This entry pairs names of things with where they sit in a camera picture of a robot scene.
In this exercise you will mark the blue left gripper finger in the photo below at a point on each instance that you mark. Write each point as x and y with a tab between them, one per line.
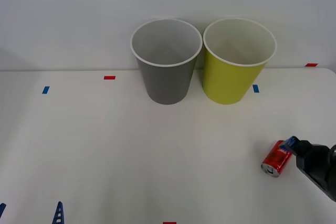
59	214
1	208

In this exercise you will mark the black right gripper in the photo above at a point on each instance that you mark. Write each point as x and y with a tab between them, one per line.
312	161

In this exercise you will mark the red drink can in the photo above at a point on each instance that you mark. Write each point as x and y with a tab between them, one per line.
275	159

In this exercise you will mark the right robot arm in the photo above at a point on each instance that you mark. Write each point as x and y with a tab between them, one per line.
333	155

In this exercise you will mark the yellow-green plastic waste bin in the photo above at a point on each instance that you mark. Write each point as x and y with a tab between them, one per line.
228	82

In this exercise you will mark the grey plastic waste bin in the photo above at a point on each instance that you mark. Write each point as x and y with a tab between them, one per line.
165	82

